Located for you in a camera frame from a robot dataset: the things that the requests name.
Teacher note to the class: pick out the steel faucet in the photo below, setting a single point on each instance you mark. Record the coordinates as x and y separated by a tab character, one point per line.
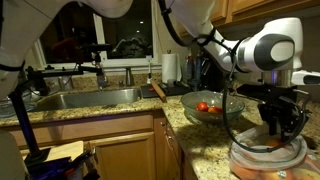
102	81

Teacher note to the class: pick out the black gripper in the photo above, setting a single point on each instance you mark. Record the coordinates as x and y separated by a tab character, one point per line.
283	110

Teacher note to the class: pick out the black coffee maker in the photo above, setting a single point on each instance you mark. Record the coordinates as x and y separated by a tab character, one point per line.
213	80

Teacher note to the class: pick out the clear plastic produce bag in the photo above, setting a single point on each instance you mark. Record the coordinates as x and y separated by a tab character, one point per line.
253	156

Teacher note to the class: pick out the small red food piece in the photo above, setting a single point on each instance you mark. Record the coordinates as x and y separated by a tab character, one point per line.
152	89

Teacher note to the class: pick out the steel soap dispenser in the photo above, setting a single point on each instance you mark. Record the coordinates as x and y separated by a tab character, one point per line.
129	77

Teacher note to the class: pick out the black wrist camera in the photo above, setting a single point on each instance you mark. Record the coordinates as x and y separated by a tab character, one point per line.
263	92

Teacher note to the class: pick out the black stereo camera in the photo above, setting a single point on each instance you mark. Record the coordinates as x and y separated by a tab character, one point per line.
96	47

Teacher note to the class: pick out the red tomato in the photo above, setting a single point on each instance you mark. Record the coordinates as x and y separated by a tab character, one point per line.
202	106

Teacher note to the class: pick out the black camera stand pole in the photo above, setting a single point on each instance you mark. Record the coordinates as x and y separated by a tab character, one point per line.
28	130

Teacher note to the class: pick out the wooden upper cabinet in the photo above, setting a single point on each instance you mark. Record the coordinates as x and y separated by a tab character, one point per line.
260	5

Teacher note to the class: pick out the steel sink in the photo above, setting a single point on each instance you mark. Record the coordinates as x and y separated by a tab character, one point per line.
90	98

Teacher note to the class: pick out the clear glass bowl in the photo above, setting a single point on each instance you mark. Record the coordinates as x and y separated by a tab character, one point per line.
213	98

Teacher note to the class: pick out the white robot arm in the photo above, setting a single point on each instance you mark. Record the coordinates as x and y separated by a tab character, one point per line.
286	25

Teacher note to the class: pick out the clear spray bottle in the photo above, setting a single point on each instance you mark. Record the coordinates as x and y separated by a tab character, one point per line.
187	70

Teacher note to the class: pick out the pale orange fruit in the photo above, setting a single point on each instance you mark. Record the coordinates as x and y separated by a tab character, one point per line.
246	173

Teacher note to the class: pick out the white standing unit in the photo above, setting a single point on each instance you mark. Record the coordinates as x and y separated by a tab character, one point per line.
10	156

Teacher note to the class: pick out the wooden base cabinet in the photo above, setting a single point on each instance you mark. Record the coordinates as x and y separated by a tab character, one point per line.
126	156

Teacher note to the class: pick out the black cutting board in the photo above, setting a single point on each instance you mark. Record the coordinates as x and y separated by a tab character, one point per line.
176	90

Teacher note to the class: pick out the orange fruit with sticker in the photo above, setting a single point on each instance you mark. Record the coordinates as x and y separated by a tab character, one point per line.
215	109

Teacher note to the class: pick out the white dish brush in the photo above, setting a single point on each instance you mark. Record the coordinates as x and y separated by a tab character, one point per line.
149	71

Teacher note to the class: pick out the light wooden board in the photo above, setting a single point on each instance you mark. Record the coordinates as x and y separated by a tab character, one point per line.
60	150

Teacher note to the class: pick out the white paper towel roll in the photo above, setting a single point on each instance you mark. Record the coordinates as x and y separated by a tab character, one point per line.
170	68

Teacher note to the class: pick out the clear glass dish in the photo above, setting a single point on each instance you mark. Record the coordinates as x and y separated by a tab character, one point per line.
10	106

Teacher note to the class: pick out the yellowish orange fruit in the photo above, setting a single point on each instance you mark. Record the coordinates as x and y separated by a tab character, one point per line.
306	174

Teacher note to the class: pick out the dark blue bottle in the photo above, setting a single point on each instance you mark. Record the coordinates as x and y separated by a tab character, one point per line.
197	75

